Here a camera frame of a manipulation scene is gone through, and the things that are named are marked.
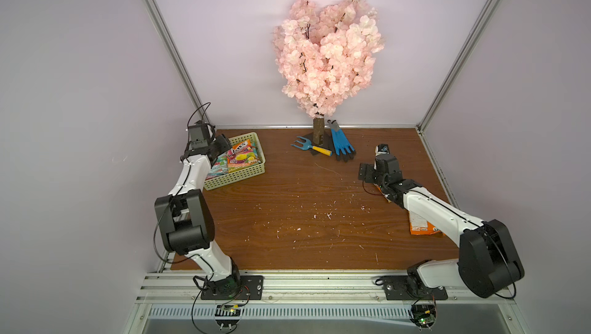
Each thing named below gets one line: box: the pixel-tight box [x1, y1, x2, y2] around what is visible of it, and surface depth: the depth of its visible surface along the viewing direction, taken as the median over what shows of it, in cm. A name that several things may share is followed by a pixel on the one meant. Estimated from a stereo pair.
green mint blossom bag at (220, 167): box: [205, 151, 229, 181], surface depth 99 cm
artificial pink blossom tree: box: [273, 0, 385, 147], surface depth 71 cm
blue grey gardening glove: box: [327, 119, 357, 163], surface depth 112 cm
